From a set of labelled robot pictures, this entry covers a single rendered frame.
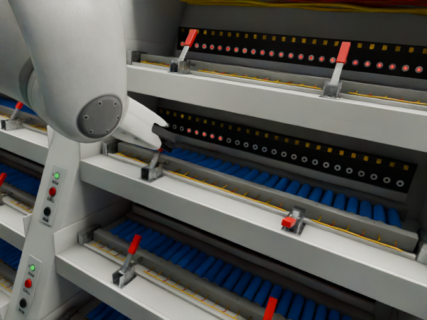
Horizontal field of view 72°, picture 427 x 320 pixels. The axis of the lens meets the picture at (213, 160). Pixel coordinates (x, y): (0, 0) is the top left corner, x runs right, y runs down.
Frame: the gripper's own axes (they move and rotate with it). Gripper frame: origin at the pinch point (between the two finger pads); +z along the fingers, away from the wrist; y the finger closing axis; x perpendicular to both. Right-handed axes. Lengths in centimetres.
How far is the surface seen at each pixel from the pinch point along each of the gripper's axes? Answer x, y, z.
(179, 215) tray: -11.5, 8.6, 1.2
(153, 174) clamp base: -6.3, 1.1, 0.5
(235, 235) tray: -11.1, 19.0, 1.0
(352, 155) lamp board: 8.7, 31.8, 11.9
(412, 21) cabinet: 37, 35, 12
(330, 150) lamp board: 8.6, 27.8, 12.0
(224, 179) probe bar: -3.0, 12.8, 4.8
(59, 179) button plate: -13.6, -19.7, 0.1
